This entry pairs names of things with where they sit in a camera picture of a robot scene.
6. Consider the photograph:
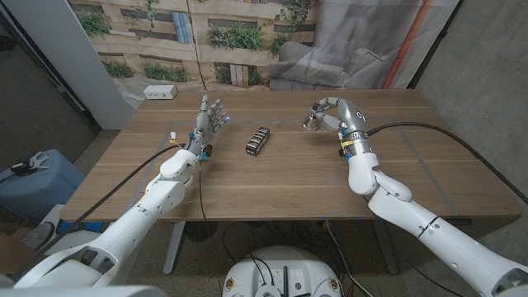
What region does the brown cardboard box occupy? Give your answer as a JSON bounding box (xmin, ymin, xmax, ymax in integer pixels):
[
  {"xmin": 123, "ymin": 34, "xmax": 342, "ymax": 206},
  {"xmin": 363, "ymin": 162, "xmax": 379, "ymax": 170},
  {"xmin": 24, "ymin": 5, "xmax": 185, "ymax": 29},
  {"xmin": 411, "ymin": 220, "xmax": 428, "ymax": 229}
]
[{"xmin": 0, "ymin": 233, "xmax": 49, "ymax": 274}]

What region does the blue plastic container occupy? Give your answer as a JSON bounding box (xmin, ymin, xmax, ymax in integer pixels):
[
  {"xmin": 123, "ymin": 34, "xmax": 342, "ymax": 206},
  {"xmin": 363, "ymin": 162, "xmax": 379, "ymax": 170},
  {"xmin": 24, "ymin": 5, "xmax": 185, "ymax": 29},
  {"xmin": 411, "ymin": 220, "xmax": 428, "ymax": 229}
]
[{"xmin": 0, "ymin": 148, "xmax": 87, "ymax": 226}]

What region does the printed fabric backdrop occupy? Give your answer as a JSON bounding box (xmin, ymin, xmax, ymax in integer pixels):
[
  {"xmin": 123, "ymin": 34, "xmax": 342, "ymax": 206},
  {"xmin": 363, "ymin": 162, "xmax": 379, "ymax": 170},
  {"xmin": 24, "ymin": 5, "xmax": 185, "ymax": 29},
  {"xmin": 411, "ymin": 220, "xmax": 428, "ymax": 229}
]
[{"xmin": 68, "ymin": 0, "xmax": 461, "ymax": 111}]

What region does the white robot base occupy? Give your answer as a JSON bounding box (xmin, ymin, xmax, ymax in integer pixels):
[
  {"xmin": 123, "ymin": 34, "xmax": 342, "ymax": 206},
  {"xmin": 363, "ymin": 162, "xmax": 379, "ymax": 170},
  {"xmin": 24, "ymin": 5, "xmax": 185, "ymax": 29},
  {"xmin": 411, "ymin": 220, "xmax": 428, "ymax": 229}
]
[{"xmin": 221, "ymin": 245, "xmax": 342, "ymax": 297}]

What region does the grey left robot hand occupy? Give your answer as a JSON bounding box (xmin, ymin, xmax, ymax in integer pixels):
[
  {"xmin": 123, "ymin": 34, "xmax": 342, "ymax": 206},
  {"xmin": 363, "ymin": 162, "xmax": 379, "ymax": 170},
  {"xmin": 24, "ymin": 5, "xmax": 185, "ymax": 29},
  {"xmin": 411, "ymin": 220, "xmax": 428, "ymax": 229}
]
[{"xmin": 185, "ymin": 93, "xmax": 230, "ymax": 160}]

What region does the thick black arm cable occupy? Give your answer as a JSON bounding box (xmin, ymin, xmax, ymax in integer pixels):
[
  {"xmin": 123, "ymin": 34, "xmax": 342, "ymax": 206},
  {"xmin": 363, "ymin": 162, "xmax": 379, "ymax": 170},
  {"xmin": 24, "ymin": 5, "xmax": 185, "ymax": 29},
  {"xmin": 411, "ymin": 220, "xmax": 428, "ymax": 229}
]
[
  {"xmin": 365, "ymin": 121, "xmax": 528, "ymax": 205},
  {"xmin": 12, "ymin": 143, "xmax": 187, "ymax": 281}
]

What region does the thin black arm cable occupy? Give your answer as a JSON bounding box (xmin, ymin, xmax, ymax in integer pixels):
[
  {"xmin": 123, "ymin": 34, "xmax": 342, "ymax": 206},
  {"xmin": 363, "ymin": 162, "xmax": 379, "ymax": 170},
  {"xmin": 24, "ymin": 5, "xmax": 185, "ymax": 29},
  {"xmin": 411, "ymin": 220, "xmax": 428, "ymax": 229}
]
[
  {"xmin": 361, "ymin": 192, "xmax": 467, "ymax": 297},
  {"xmin": 197, "ymin": 159, "xmax": 209, "ymax": 226}
]

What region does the white connector with yellow wires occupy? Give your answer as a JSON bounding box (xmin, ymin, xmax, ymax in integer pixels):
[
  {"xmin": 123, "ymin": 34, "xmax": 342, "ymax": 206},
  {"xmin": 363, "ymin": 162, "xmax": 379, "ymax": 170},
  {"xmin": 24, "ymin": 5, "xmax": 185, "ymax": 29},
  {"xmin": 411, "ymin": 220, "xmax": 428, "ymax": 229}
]
[{"xmin": 168, "ymin": 130, "xmax": 185, "ymax": 149}]

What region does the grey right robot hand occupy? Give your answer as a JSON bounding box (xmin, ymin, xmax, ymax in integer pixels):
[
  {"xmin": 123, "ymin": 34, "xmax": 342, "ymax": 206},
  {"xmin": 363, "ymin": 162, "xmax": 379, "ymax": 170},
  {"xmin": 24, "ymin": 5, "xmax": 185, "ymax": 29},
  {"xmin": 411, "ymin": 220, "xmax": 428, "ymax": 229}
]
[{"xmin": 311, "ymin": 97, "xmax": 379, "ymax": 164}]

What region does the white floor cable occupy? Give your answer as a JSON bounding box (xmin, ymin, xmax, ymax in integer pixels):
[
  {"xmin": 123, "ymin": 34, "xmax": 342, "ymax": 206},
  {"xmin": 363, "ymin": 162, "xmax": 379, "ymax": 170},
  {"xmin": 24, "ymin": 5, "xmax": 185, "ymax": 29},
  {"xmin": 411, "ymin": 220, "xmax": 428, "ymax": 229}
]
[{"xmin": 325, "ymin": 221, "xmax": 365, "ymax": 297}]

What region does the white pillar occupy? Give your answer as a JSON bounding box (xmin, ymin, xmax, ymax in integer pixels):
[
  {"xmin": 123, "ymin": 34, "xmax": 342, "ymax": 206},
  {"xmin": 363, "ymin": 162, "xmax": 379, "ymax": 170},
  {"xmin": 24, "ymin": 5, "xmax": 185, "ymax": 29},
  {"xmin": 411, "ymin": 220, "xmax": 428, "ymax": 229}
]
[{"xmin": 2, "ymin": 0, "xmax": 136, "ymax": 130}]

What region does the grey table leg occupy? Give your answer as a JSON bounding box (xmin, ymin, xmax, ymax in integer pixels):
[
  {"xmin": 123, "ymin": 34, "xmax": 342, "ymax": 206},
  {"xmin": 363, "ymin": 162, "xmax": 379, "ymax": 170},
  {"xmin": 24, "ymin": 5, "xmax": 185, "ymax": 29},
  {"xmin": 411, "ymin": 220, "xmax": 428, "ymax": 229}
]
[
  {"xmin": 370, "ymin": 218, "xmax": 399, "ymax": 276},
  {"xmin": 163, "ymin": 221, "xmax": 186, "ymax": 276}
]

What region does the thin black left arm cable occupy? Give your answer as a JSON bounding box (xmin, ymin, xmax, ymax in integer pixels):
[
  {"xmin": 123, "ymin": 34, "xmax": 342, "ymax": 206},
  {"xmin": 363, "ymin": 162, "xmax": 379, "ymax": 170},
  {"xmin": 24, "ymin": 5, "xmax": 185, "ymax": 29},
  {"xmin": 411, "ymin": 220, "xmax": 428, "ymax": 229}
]
[{"xmin": 197, "ymin": 159, "xmax": 209, "ymax": 226}]

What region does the white wheeled cart base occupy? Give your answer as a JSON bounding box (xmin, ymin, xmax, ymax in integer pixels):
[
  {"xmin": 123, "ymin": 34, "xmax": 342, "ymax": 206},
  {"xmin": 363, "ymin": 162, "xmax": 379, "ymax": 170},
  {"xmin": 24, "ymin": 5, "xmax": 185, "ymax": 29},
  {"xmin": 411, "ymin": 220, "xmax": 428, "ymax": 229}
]
[{"xmin": 20, "ymin": 205, "xmax": 104, "ymax": 255}]

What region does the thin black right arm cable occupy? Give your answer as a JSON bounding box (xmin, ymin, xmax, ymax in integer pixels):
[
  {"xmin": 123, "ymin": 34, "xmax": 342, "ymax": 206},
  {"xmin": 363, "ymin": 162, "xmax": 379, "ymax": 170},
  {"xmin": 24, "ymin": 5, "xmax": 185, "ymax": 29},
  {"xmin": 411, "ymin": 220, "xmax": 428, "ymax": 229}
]
[{"xmin": 361, "ymin": 192, "xmax": 467, "ymax": 297}]

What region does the black golf ball box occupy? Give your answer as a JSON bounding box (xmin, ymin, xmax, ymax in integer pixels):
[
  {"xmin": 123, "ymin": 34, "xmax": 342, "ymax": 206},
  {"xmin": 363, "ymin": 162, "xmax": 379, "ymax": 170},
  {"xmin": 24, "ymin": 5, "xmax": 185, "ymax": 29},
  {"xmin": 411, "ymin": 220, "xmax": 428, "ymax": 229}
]
[{"xmin": 245, "ymin": 126, "xmax": 271, "ymax": 157}]

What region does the black and white tool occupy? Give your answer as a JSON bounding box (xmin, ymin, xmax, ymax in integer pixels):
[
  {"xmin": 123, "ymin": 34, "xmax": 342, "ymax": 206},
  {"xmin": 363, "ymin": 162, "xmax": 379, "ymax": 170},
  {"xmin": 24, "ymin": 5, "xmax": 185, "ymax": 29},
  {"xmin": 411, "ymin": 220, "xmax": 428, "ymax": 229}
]
[{"xmin": 11, "ymin": 150, "xmax": 53, "ymax": 177}]

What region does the silver bell with black handle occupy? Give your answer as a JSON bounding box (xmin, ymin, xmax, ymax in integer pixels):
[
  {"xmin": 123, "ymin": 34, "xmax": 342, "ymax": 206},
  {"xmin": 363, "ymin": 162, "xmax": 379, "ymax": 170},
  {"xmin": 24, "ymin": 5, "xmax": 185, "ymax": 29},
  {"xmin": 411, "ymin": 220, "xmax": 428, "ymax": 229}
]
[{"xmin": 303, "ymin": 111, "xmax": 325, "ymax": 132}]

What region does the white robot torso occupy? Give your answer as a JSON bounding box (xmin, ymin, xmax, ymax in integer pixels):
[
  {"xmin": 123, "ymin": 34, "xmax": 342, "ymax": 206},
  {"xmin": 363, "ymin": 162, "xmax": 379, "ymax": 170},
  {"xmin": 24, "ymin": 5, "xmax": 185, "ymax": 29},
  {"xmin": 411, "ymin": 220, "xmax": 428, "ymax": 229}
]
[{"xmin": 0, "ymin": 274, "xmax": 168, "ymax": 297}]

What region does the white power strip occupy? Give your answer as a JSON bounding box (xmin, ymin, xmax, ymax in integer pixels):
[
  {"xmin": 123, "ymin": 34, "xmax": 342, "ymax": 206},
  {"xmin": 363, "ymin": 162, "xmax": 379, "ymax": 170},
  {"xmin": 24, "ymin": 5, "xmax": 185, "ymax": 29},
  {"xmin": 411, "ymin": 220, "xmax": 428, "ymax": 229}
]
[{"xmin": 143, "ymin": 84, "xmax": 178, "ymax": 101}]

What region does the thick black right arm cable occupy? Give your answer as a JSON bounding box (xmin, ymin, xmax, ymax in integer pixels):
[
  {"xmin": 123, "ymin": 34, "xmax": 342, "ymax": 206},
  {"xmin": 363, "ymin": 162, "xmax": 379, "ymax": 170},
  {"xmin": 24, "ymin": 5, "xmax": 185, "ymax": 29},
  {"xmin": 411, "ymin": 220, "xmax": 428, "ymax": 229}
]
[{"xmin": 365, "ymin": 121, "xmax": 528, "ymax": 205}]

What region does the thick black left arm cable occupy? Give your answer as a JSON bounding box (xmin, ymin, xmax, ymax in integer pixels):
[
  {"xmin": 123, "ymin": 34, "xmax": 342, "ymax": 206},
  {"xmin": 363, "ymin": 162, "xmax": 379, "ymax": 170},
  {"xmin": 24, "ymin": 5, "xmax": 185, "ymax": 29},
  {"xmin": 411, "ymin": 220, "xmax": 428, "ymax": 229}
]
[{"xmin": 12, "ymin": 143, "xmax": 187, "ymax": 281}]

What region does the black round floor disc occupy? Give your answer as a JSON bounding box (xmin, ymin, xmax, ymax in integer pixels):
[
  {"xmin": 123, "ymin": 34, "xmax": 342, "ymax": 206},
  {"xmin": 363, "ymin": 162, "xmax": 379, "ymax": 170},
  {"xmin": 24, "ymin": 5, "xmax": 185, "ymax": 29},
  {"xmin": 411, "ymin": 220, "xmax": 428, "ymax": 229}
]
[{"xmin": 184, "ymin": 221, "xmax": 219, "ymax": 243}]

